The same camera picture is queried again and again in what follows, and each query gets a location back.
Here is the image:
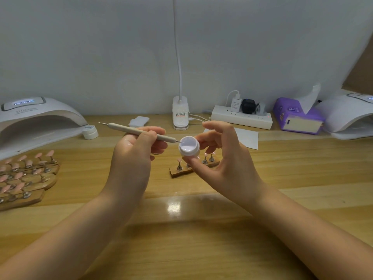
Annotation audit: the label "person's left hand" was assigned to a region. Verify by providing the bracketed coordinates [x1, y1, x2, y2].
[102, 126, 169, 205]

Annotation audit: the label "person's right hand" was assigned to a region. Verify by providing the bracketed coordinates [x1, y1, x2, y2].
[185, 121, 269, 210]

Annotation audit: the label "grey dotting pen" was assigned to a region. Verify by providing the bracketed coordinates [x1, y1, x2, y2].
[98, 122, 183, 144]

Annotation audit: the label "white gel jar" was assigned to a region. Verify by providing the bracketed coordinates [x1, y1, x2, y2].
[178, 136, 200, 158]

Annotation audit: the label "wooden nail holder strip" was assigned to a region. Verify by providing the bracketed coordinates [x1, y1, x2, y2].
[169, 151, 221, 179]

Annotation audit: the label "white nail lamp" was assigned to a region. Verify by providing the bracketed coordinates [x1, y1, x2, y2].
[0, 96, 89, 161]
[317, 90, 373, 141]

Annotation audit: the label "wooden stands with pink nails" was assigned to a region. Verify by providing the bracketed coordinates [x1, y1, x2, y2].
[0, 150, 61, 212]

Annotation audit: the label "person's left forearm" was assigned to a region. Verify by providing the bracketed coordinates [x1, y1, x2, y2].
[0, 189, 138, 280]

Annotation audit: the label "person's right forearm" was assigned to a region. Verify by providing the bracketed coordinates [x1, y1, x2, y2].
[249, 186, 373, 280]

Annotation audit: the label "white desk lamp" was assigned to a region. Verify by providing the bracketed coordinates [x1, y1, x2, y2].
[171, 0, 190, 130]

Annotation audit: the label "white paper sheet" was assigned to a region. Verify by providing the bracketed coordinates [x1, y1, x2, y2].
[203, 126, 260, 151]

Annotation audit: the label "stack of white cotton pads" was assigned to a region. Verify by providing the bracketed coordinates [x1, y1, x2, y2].
[129, 116, 150, 128]

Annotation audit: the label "white power strip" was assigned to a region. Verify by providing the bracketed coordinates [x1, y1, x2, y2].
[211, 105, 274, 131]

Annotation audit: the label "small closed white jar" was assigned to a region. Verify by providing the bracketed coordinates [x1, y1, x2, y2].
[82, 125, 99, 140]

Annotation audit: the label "black plug adapter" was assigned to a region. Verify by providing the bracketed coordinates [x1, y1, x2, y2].
[241, 99, 257, 115]

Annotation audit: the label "purple tissue box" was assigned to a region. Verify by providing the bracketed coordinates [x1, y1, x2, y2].
[273, 97, 326, 135]

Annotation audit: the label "white tissue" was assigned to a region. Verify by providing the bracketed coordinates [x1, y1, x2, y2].
[297, 83, 322, 114]

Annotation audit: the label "brown wooden board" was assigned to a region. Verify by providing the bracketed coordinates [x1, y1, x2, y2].
[343, 32, 373, 97]

